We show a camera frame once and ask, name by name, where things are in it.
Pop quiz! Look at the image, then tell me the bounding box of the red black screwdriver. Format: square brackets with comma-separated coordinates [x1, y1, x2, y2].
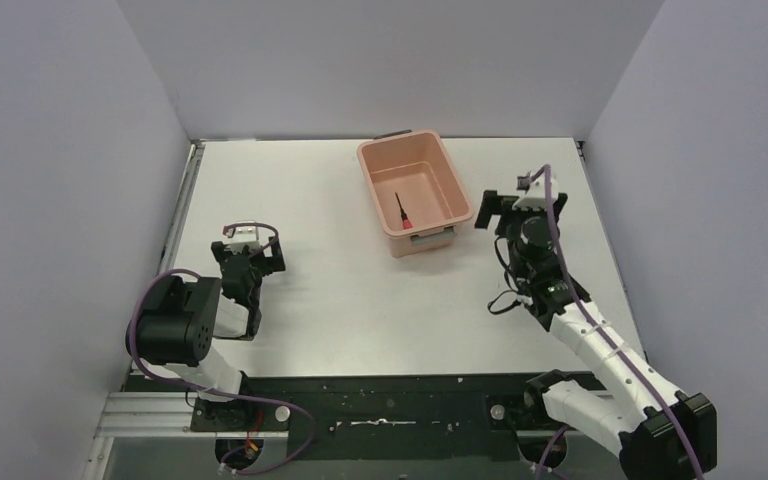
[394, 192, 413, 230]

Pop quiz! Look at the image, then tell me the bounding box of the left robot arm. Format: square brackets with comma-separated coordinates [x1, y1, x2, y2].
[125, 235, 286, 430]

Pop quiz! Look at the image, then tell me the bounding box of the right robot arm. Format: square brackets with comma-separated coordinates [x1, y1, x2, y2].
[475, 190, 718, 479]

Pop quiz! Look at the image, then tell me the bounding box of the pink plastic bin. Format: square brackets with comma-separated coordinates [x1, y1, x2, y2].
[356, 130, 474, 258]

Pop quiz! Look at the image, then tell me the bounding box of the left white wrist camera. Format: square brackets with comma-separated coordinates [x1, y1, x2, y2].
[223, 222, 261, 249]

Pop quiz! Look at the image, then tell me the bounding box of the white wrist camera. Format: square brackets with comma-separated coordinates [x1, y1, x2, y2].
[223, 222, 261, 249]
[513, 165, 560, 211]

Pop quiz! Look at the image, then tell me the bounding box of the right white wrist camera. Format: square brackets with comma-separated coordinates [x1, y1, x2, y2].
[513, 165, 560, 211]

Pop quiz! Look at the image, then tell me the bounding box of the left side aluminium rail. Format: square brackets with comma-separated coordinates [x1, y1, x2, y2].
[158, 140, 205, 273]

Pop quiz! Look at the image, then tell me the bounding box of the aluminium rail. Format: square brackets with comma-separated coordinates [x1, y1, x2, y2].
[95, 389, 690, 440]
[158, 140, 205, 273]

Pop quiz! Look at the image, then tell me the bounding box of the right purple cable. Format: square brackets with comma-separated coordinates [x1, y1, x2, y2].
[519, 163, 707, 480]

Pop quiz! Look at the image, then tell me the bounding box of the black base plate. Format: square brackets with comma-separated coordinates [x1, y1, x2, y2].
[122, 372, 657, 465]

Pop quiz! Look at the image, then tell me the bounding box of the aluminium front rail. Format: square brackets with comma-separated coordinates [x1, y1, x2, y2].
[95, 389, 690, 440]

